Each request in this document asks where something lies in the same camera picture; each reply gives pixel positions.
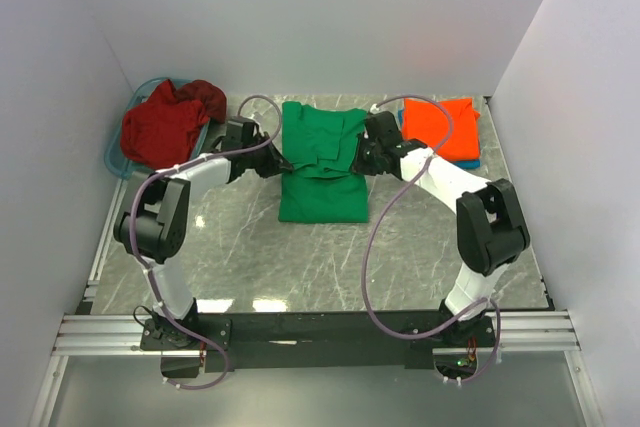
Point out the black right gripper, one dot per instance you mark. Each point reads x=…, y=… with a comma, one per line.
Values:
x=358, y=165

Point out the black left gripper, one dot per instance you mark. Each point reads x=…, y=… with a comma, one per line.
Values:
x=277, y=163

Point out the green t shirt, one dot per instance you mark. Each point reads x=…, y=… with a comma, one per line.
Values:
x=321, y=146

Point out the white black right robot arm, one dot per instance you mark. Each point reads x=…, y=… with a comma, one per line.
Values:
x=491, y=230

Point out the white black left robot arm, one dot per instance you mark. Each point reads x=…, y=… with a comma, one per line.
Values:
x=154, y=215

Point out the orange folded t shirt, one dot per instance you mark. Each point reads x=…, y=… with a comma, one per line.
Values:
x=425, y=122

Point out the dark maroon t shirt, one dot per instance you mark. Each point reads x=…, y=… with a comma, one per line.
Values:
x=212, y=98

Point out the blue folded t shirt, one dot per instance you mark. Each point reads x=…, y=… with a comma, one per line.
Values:
x=463, y=164

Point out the red t shirt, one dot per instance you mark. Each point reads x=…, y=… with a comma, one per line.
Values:
x=163, y=130

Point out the teal plastic laundry basket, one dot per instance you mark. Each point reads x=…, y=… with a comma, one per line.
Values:
x=114, y=159

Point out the black mounting base plate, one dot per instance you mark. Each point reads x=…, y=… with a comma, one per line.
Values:
x=307, y=340

